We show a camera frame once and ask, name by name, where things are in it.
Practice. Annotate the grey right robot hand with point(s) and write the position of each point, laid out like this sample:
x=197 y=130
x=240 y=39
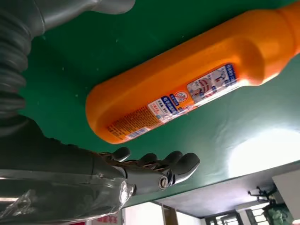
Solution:
x=58 y=161

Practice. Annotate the clear plastic wrap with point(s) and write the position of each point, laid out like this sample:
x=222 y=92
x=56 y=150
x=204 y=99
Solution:
x=70 y=198

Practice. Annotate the green table mat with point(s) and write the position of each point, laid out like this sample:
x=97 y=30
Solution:
x=70 y=77

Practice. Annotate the white sign with red letters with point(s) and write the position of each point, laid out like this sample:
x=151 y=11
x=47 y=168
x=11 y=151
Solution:
x=108 y=220

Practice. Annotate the ribbed grey right arm sleeve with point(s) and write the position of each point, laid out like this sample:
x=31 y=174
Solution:
x=13 y=68

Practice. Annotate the window with dark bars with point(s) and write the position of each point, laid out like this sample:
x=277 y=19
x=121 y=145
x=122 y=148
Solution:
x=234 y=220

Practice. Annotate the black office chair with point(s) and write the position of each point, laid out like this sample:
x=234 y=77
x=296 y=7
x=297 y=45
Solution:
x=262 y=195

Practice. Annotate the white table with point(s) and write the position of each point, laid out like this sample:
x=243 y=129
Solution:
x=287 y=192

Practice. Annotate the brown door frame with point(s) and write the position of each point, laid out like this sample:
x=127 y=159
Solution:
x=169 y=216

